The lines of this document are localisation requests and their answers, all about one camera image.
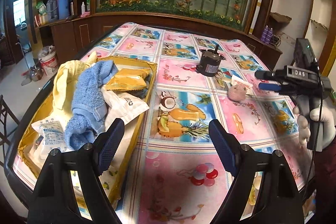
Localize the yellow cloth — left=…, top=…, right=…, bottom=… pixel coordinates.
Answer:
left=52, top=51, right=98, bottom=113

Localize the black electric motor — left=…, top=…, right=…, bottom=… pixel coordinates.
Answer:
left=196, top=44, right=226, bottom=77

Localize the white red-text packet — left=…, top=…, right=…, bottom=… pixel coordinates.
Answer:
left=101, top=86, right=149, bottom=132

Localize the white label card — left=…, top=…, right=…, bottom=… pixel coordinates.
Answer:
left=231, top=75, right=253, bottom=95

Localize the purple bottles pair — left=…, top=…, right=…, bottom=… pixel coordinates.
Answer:
left=260, top=26, right=273, bottom=44

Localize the lemon print tissue pack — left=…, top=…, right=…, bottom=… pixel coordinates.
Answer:
left=99, top=162, right=123, bottom=206

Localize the orange yellow snack packet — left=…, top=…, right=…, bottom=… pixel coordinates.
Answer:
left=105, top=68, right=151, bottom=91

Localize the white blue-text packet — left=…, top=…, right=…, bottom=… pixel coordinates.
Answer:
left=31, top=119, right=68, bottom=154

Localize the large blue towel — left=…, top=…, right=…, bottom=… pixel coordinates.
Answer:
left=64, top=60, right=118, bottom=150

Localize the blue water jug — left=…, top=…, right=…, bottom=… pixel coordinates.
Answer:
left=58, top=0, right=70, bottom=19

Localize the colourful cartoon tablecloth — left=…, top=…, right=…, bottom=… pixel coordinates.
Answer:
left=12, top=22, right=316, bottom=224

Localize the white plastic bucket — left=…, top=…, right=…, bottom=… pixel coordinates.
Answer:
left=38, top=46, right=59, bottom=76

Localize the white gloved right hand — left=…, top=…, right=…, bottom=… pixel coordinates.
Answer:
left=293, top=105, right=335, bottom=151

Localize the pink fluffy toy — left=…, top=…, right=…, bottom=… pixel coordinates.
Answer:
left=227, top=84, right=247, bottom=102

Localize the wooden chair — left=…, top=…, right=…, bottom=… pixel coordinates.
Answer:
left=0, top=94, right=20, bottom=167

